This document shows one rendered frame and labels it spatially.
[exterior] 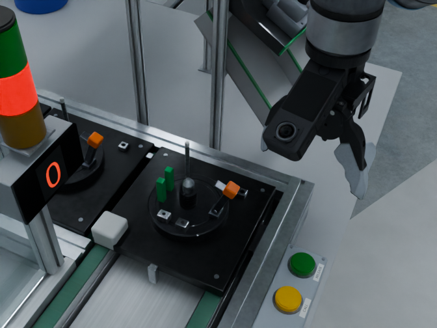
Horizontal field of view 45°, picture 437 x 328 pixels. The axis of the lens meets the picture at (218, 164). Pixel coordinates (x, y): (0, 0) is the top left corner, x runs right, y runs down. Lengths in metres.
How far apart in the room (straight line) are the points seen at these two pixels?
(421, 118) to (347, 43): 2.25
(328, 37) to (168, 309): 0.52
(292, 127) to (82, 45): 1.03
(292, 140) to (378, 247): 0.55
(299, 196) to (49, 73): 0.76
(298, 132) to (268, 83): 0.49
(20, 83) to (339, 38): 0.33
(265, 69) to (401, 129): 1.71
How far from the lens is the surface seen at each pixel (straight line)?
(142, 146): 1.04
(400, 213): 1.15
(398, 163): 2.52
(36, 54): 1.52
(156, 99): 1.32
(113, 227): 0.89
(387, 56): 3.16
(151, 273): 0.88
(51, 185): 0.70
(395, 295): 1.03
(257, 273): 0.88
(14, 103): 0.60
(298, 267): 0.87
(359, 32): 0.56
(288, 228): 0.93
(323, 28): 0.56
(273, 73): 1.07
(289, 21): 0.92
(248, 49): 1.04
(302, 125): 0.57
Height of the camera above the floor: 1.70
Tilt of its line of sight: 46 degrees down
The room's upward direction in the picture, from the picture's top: 3 degrees clockwise
